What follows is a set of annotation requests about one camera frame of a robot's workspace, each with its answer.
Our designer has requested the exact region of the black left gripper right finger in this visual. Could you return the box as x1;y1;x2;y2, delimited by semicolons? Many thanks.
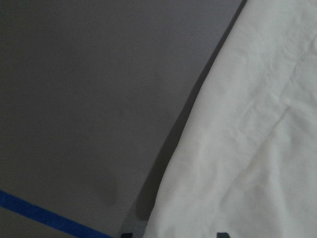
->
216;232;231;238

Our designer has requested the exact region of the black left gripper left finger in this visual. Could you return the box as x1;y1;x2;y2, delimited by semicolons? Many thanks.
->
120;233;133;238

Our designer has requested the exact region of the beige long-sleeve printed shirt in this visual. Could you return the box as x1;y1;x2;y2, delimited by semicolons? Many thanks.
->
144;0;317;238

